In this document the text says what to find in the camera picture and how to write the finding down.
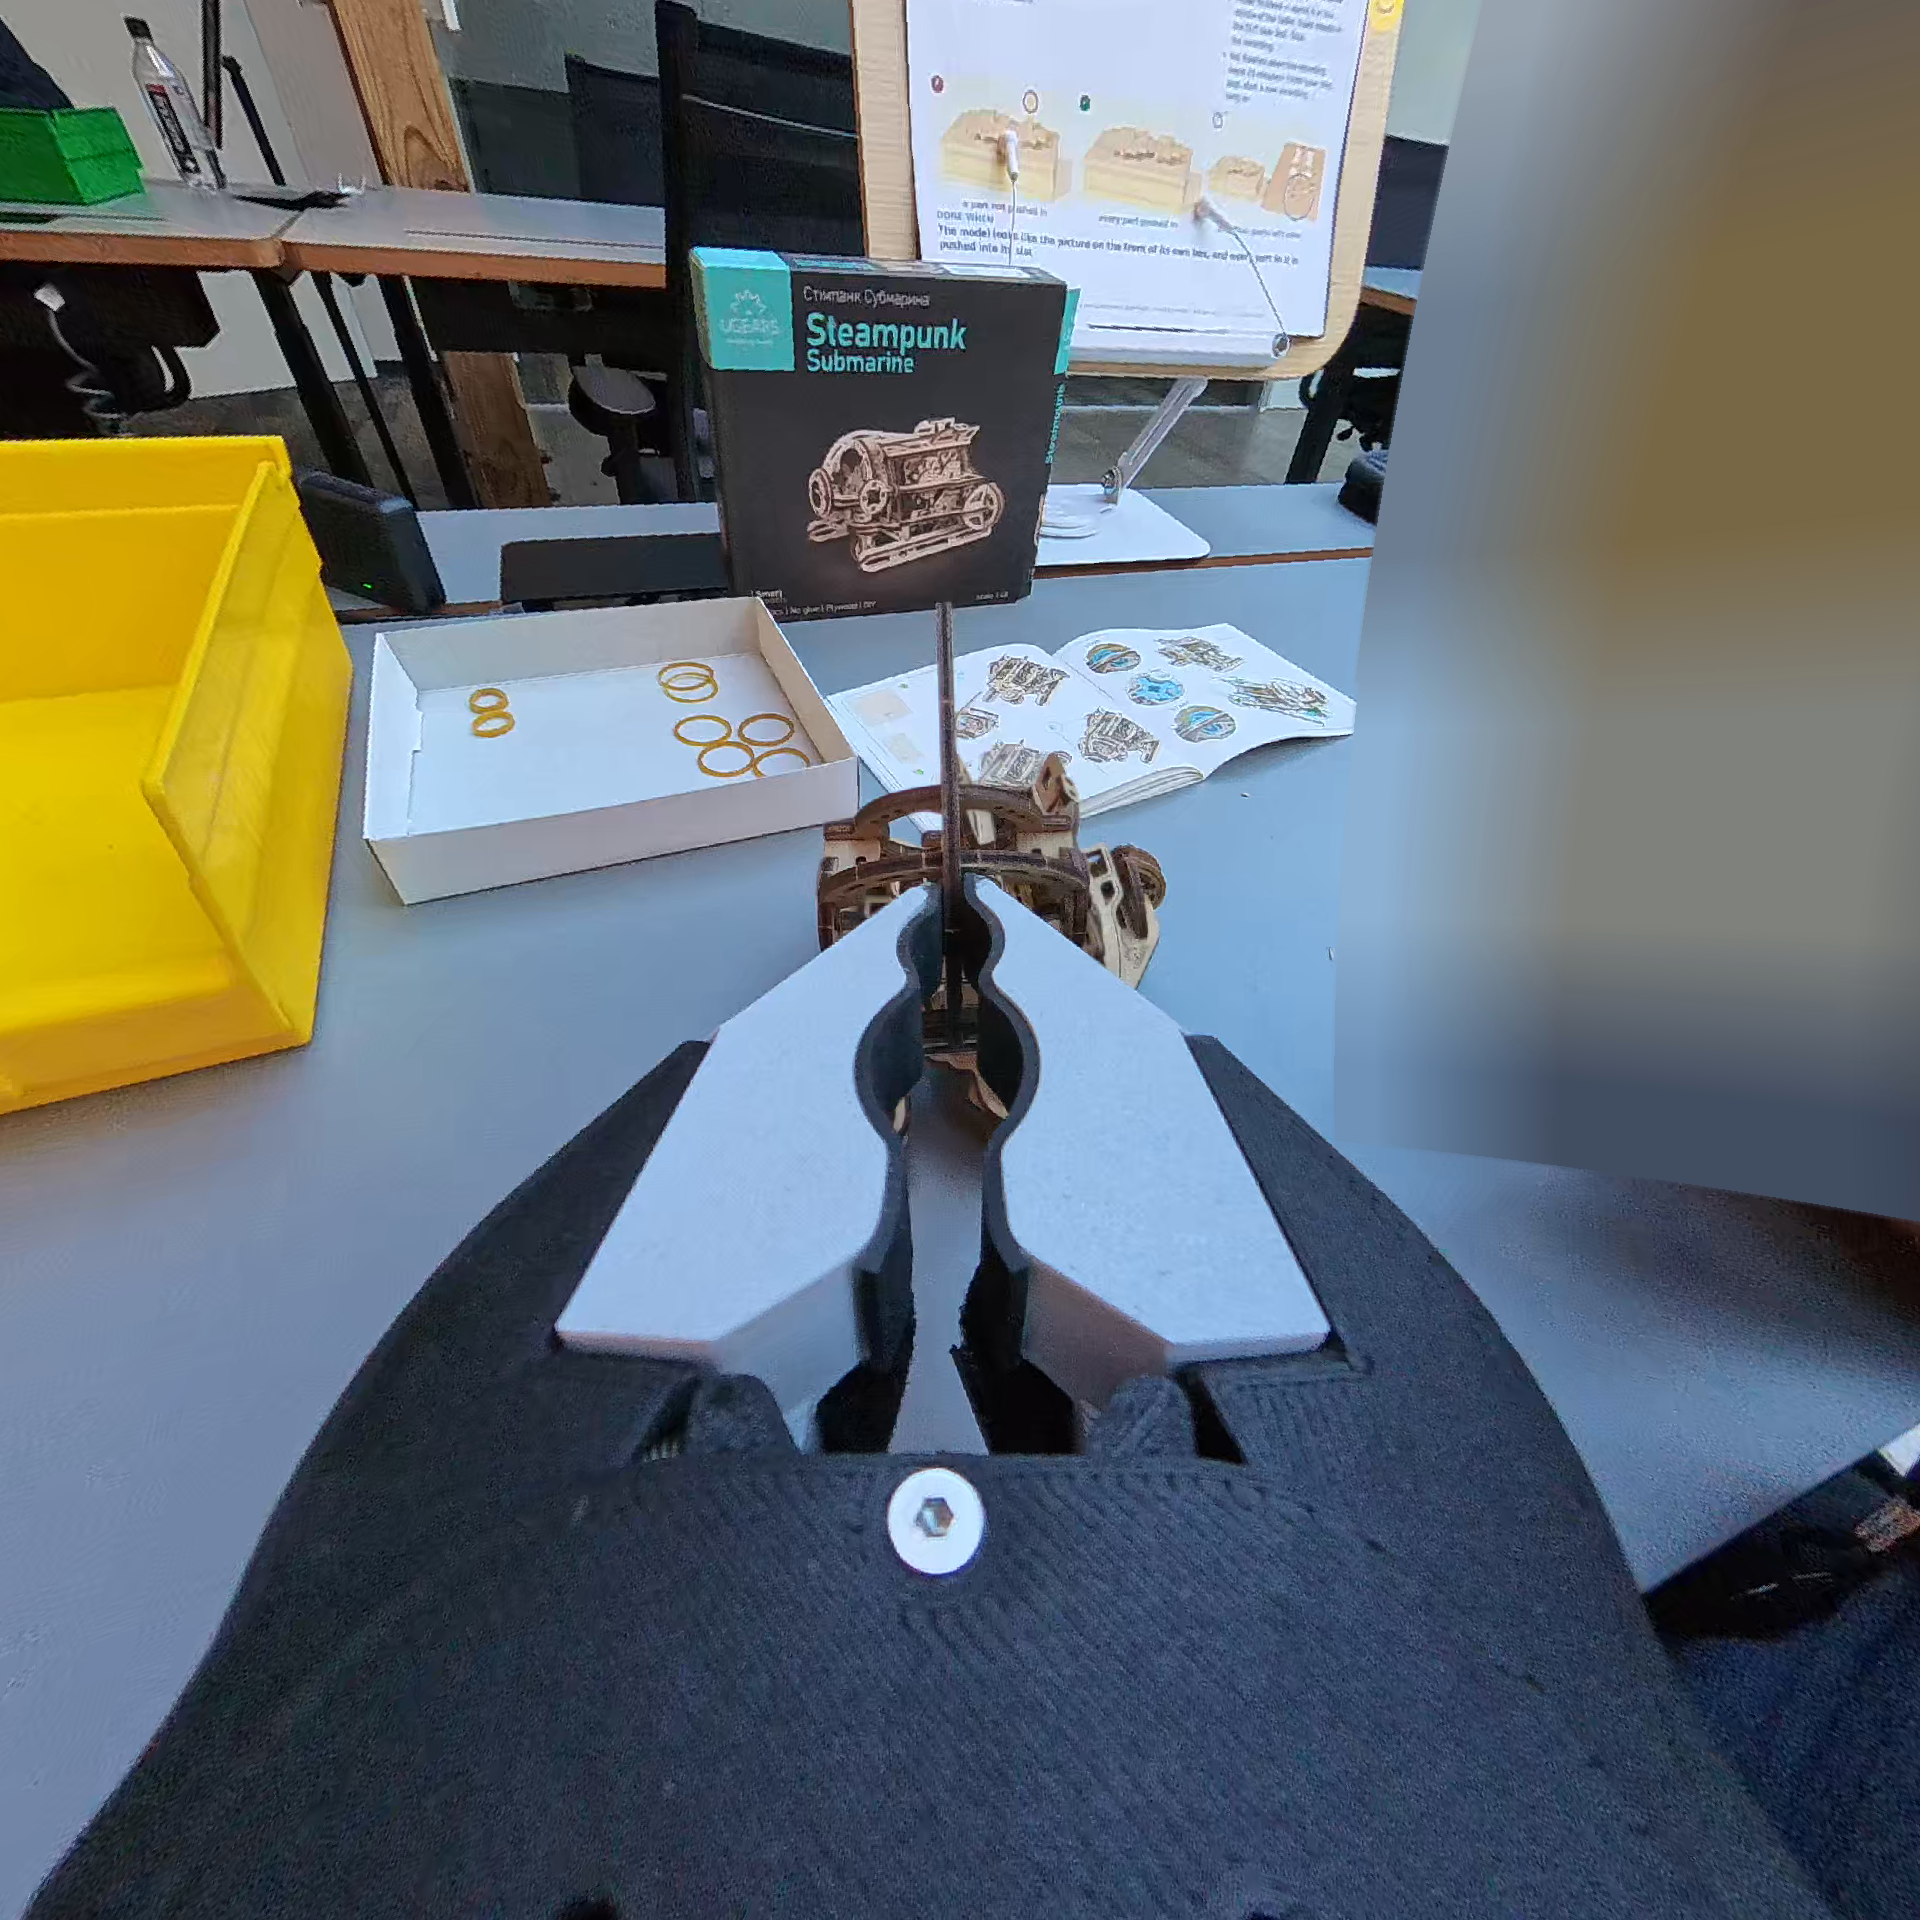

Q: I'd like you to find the thin wooden model part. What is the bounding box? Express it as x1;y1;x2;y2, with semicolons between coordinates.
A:
919;600;991;1060

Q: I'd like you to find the open instruction booklet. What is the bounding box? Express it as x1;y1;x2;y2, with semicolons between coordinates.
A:
829;622;1358;822

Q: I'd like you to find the white cardboard box tray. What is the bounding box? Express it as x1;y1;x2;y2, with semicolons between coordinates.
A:
364;594;862;907

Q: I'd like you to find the white board stand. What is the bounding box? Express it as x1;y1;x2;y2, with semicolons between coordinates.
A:
1035;375;1215;571

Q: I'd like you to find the black stool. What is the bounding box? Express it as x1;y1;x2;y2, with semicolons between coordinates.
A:
565;367;679;507

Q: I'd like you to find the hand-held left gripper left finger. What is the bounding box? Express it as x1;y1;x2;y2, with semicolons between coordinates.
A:
554;882;949;1454

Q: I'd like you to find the black electronic device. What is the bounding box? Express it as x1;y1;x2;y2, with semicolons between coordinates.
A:
295;469;451;616

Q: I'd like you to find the green plastic bin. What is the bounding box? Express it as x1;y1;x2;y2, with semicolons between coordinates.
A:
0;107;151;209

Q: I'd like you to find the wood-edged background table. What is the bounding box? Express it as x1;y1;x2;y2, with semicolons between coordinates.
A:
0;177;673;510

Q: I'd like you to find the black model kit box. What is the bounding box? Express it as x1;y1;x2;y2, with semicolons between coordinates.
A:
688;246;1082;610

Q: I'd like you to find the white cable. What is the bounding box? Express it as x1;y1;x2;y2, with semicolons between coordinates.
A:
32;282;121;414

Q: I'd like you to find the yellow plastic bin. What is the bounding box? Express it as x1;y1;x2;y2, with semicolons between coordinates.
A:
0;434;357;1117

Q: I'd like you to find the wooden post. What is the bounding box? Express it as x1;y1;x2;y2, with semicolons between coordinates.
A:
329;0;559;513

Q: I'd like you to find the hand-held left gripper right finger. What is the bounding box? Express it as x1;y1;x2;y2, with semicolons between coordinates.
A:
960;876;1335;1453

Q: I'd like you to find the instruction sheet board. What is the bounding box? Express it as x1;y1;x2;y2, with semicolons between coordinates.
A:
847;0;1406;381

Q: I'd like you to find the clear water bottle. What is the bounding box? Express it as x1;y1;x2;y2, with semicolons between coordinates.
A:
122;17;214;192

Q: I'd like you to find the group of yellow rubber bands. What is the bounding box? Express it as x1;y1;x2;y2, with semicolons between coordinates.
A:
467;660;817;780

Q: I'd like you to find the wooden submarine model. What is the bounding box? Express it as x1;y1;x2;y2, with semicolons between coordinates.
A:
817;745;1170;1123

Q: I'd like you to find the flat black pad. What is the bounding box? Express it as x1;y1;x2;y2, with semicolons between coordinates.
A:
498;530;734;613

